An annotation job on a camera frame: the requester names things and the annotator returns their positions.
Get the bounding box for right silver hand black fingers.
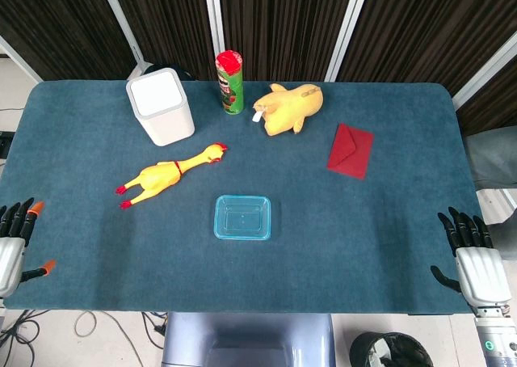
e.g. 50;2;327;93
430;206;512;315

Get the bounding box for left silver hand orange fingertips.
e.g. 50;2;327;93
0;196;57;299

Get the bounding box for teal container lid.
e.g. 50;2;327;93
212;194;271;242

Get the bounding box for clear plastic container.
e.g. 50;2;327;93
214;196;271;241

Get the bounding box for black floor power strip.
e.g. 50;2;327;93
0;130;15;160

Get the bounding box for black waste bin with bag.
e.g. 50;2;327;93
349;331;434;367

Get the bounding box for grey upholstered seat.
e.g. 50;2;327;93
462;126;517;259

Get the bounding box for teal table cloth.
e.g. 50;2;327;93
0;79;504;315

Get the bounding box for yellow rubber chicken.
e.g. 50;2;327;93
115;142;229;210

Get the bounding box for red envelope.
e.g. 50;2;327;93
326;123;375;181

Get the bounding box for white square trash bin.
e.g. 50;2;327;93
125;67;195;148

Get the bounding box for blue-grey robot torso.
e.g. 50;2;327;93
161;312;337;367

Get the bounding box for yellow plush chicken toy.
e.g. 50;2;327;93
252;82;325;137

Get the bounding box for green Pringles can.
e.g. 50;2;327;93
214;50;246;116

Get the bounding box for black floor cable bundle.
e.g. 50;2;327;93
0;309;53;367

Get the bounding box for white floor cable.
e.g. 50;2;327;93
74;310;142;367

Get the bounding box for black floor cable with plug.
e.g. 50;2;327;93
141;310;169;338

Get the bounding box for white partition post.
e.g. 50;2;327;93
452;39;517;110
203;0;226;57
0;35;44;83
325;0;372;82
96;0;155;81

